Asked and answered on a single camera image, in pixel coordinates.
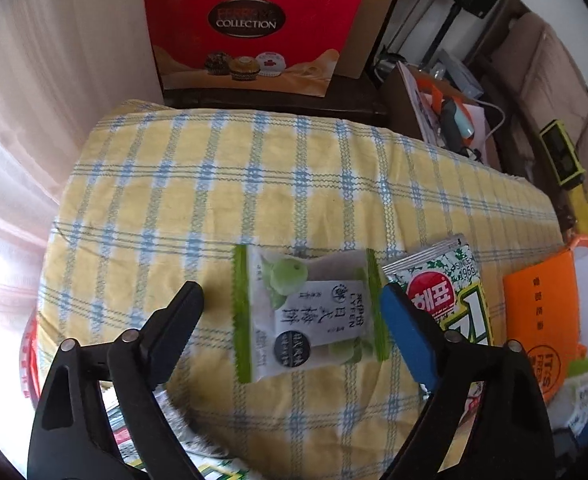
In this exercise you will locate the red chocolate gift bag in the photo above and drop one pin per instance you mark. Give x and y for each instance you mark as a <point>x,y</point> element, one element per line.
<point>168,24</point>

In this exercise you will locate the green portable radio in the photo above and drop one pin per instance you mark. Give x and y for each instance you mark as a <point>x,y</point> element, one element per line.
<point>562,154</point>

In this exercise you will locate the white curtain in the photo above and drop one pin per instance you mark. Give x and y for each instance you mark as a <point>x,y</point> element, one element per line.
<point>63,65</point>

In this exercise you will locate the brown sofa cushion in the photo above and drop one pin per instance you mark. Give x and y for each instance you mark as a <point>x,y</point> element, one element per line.
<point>536,66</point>

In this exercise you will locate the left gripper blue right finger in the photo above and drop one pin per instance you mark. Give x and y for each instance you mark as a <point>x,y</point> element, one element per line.
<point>415,333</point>

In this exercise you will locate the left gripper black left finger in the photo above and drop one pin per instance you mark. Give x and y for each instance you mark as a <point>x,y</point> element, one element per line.
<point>166,333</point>

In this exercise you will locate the green plum cake packet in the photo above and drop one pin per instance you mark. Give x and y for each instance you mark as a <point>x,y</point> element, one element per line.
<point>292,313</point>

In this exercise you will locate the white paper bag orange handles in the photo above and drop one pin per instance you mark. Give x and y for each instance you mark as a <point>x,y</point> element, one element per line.
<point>444,116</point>

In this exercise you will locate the green seaweed snack pack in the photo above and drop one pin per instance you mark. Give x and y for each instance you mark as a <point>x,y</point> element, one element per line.
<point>210,459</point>

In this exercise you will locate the yellow checkered tablecloth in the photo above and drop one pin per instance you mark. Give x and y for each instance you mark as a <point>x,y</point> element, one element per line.
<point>159,197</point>

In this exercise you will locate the red plastic bag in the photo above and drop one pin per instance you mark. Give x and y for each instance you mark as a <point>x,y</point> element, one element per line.
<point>28,361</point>

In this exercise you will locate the orange cardboard box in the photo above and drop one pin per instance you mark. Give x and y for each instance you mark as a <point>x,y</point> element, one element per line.
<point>547,312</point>

